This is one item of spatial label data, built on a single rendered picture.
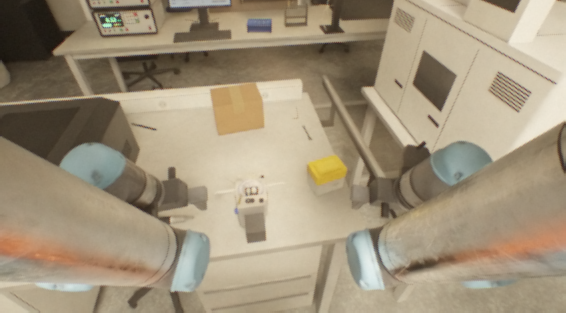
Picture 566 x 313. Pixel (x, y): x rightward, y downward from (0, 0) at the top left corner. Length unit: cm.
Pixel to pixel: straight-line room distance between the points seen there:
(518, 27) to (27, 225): 104
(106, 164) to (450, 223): 41
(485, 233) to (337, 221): 83
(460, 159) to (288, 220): 68
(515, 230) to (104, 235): 27
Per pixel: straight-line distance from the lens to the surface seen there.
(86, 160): 47
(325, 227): 101
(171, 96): 153
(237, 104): 126
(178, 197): 59
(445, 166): 46
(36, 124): 119
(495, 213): 21
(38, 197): 21
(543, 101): 97
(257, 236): 93
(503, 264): 24
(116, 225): 27
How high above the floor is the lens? 175
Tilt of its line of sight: 40 degrees down
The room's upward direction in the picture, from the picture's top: straight up
